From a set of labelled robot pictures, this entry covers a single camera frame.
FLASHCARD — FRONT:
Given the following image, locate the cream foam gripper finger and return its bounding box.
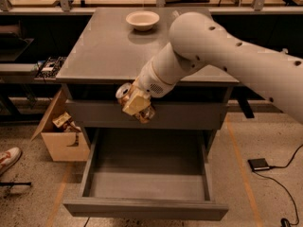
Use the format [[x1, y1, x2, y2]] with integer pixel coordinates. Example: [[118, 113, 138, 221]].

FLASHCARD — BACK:
[[122, 86, 151, 115]]

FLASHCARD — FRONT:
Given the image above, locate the orange soda can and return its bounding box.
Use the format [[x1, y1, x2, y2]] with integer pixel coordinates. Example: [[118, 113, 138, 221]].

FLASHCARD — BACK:
[[116, 82, 155, 124]]

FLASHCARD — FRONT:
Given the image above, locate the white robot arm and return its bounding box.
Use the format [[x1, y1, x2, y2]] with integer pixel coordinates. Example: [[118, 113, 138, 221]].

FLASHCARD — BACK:
[[116, 12, 303, 123]]

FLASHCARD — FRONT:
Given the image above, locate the closed grey top drawer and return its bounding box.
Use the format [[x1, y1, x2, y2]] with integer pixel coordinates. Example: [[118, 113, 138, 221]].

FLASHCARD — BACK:
[[66, 100, 227, 130]]

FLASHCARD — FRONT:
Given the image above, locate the grey drawer cabinet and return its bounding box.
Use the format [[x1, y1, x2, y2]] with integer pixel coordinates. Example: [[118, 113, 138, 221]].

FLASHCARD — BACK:
[[56, 8, 238, 148]]

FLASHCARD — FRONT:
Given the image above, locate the open grey middle drawer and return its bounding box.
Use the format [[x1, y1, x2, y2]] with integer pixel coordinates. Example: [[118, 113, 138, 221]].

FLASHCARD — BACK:
[[63, 129, 228, 221]]

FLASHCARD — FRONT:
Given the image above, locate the crumpled snack bag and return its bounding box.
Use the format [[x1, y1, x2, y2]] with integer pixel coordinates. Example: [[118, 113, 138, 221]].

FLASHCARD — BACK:
[[52, 112, 80, 132]]

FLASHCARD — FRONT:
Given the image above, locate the white paper bowl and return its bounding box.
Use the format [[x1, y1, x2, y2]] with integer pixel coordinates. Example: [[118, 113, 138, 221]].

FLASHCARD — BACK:
[[126, 11, 160, 31]]

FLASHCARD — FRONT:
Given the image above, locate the cardboard box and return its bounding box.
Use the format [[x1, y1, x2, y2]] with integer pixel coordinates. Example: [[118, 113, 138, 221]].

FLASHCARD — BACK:
[[31, 90, 90, 162]]

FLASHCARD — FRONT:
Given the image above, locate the black patterned keyboard device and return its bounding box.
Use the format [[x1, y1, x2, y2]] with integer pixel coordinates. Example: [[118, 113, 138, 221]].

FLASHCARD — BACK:
[[36, 57, 65, 79]]

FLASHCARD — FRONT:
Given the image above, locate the black foot pedal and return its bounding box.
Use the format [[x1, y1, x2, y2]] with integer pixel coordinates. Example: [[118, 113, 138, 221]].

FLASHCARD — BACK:
[[248, 158, 270, 172]]

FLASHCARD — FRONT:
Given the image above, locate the white red sneaker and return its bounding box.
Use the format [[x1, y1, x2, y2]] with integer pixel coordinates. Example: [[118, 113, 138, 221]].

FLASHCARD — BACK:
[[0, 147, 22, 175]]

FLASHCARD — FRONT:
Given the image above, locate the black rod on floor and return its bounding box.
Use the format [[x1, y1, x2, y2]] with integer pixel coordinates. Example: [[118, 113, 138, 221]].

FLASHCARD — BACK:
[[0, 182, 31, 187]]

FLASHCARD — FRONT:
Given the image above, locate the black floor cable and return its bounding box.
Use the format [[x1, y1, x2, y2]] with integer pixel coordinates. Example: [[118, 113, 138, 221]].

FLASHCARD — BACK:
[[253, 142, 303, 227]]

